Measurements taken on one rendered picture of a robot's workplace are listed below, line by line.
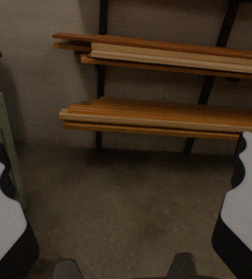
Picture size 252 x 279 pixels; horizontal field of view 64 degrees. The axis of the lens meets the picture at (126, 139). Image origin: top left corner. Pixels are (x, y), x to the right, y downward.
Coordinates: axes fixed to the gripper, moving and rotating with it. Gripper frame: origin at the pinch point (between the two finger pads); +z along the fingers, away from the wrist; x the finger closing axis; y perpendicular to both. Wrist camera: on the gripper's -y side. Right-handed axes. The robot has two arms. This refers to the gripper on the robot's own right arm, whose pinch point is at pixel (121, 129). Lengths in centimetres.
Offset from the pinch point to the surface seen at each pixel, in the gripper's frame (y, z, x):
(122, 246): 124, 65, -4
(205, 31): 9, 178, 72
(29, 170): 113, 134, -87
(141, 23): 2, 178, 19
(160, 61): 20, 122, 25
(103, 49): 14, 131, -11
